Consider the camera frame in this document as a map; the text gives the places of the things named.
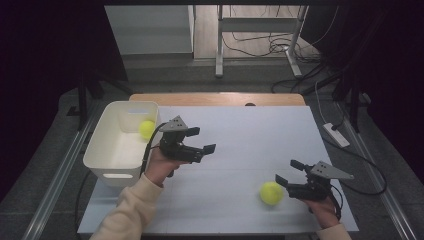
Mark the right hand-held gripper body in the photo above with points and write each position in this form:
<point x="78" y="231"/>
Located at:
<point x="310" y="191"/>

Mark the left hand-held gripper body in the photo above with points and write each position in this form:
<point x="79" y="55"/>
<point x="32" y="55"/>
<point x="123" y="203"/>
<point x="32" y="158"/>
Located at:
<point x="175" y="150"/>

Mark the yellow tennis ball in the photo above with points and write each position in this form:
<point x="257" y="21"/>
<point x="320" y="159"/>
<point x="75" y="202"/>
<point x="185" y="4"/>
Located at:
<point x="271" y="193"/>
<point x="146" y="129"/>

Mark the white plastic bin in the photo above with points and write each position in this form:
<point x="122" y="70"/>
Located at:
<point x="116" y="150"/>

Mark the person's right hand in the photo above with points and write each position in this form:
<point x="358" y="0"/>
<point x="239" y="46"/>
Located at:
<point x="321" y="211"/>

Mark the person's left hand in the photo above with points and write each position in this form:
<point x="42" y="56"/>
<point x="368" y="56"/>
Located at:
<point x="160" y="170"/>

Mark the wooden table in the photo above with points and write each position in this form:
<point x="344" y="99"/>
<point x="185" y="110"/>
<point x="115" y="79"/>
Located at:
<point x="216" y="99"/>

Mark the white foam board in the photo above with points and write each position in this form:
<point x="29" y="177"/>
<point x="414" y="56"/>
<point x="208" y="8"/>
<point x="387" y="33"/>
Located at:
<point x="233" y="186"/>

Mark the white power strip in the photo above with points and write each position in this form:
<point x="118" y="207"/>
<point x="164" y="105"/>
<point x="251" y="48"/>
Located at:
<point x="336" y="135"/>

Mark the black stand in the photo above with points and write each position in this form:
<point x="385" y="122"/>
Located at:
<point x="82" y="103"/>
<point x="354" y="100"/>

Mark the white cabinet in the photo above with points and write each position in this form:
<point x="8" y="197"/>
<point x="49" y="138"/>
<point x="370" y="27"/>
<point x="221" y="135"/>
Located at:
<point x="150" y="30"/>

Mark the metal floor rail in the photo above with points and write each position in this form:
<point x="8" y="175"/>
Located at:
<point x="383" y="190"/>
<point x="56" y="180"/>

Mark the grey metal desk frame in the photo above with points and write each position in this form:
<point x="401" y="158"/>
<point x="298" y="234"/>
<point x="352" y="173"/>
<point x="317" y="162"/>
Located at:
<point x="256" y="25"/>

